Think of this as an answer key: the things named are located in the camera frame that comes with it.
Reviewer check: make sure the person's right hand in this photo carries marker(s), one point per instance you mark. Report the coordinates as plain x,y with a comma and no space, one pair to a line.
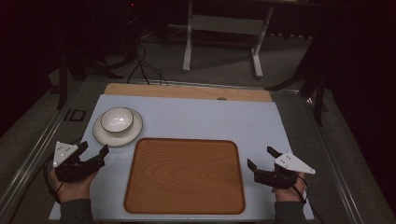
288,194

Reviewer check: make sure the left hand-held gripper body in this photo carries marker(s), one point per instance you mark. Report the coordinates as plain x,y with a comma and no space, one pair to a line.
63,152

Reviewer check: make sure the white bowl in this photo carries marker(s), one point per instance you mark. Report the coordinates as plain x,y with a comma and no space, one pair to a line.
117,119

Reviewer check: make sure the metal floor rail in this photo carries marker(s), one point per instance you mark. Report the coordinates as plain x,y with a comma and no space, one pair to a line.
339,174
34,152

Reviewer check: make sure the white metal stand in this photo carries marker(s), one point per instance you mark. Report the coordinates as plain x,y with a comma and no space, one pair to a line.
224,25

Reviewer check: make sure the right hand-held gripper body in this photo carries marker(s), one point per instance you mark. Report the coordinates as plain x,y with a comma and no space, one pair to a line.
288,168

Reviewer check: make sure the pale blue table mat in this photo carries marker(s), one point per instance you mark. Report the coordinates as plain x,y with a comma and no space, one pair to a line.
199,118

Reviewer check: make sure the person's left hand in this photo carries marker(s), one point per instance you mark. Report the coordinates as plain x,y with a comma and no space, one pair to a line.
74,189

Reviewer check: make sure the white plate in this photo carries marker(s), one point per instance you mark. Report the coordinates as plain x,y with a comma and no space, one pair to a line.
121,139

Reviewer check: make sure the black tripod stand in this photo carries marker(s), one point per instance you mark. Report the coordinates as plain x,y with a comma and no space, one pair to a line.
317,93
63,81

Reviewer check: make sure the brown wooden tray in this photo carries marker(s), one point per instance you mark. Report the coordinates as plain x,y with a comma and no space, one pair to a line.
185,175

